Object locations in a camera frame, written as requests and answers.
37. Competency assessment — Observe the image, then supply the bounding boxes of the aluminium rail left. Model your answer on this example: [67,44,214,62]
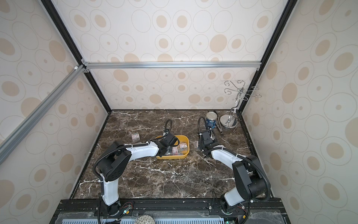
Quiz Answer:
[1,64,84,163]

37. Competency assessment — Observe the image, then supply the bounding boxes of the black tool on table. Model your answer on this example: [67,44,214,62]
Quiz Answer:
[213,110,223,134]

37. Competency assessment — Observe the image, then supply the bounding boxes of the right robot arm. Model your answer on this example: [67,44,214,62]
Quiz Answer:
[198,117,271,214]

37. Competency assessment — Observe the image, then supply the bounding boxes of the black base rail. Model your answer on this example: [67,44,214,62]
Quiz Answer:
[50,198,290,224]

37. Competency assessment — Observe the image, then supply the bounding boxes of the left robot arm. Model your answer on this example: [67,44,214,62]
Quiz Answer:
[92,119,180,216]

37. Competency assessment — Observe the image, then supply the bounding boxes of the horizontal aluminium rail back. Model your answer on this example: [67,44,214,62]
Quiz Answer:
[84,61,262,69]

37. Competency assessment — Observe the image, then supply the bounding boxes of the chrome hook stand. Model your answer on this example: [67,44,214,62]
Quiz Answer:
[220,80,262,129]

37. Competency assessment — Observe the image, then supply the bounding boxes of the blue tin can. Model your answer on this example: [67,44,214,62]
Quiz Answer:
[206,112,218,129]

